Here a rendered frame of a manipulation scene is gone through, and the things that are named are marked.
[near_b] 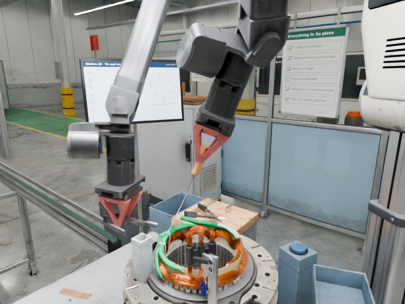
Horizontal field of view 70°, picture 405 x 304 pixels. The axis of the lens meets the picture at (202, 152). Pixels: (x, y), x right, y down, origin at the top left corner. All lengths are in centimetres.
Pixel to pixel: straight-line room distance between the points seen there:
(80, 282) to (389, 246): 96
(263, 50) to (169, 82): 122
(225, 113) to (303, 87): 233
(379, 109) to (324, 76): 200
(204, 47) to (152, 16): 26
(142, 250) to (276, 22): 45
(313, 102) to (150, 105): 162
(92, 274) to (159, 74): 101
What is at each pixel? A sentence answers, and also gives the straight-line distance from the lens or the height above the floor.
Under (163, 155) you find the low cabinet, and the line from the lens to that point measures 319.
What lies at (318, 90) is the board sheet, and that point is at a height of 136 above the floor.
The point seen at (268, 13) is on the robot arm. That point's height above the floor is 157.
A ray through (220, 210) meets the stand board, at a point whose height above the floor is 107.
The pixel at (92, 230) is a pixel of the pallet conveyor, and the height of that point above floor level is 76.
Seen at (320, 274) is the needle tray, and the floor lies 104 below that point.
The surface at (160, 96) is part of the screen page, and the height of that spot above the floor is 137.
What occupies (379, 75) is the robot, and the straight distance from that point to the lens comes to 77.
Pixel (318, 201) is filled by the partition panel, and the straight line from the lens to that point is 300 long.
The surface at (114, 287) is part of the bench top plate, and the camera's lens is 115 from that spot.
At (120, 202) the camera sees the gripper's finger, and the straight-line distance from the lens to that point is 62.
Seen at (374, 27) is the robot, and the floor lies 159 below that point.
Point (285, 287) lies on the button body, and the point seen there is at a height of 93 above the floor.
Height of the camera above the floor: 149
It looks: 15 degrees down
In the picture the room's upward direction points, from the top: straight up
